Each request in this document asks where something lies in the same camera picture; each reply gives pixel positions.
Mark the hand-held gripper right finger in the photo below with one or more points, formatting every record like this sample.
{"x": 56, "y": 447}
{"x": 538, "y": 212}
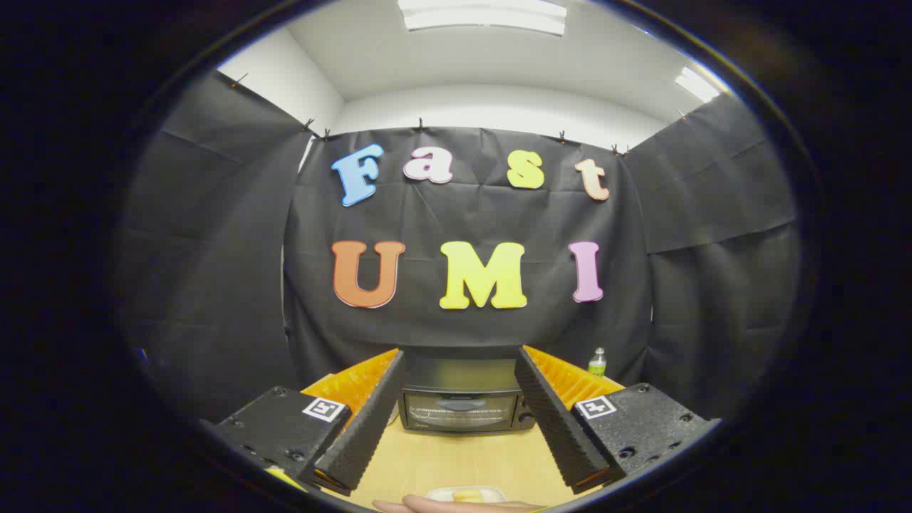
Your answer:
{"x": 559, "y": 420}

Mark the golden bread roll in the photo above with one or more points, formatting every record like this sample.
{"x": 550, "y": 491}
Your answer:
{"x": 467, "y": 494}

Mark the black toaster oven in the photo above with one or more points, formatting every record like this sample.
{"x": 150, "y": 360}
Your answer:
{"x": 459, "y": 410}

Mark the ceiling light panel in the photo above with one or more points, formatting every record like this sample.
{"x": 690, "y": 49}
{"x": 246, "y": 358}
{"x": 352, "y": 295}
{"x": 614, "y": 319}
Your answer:
{"x": 484, "y": 14}
{"x": 696, "y": 84}

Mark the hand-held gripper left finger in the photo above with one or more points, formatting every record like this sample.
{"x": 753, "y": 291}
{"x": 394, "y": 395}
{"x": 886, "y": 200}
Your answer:
{"x": 360, "y": 434}

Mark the green label bottle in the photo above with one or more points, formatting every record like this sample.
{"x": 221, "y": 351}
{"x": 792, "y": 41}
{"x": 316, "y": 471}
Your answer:
{"x": 597, "y": 365}

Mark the white plate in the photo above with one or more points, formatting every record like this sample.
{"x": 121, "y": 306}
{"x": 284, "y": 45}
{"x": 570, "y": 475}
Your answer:
{"x": 438, "y": 493}

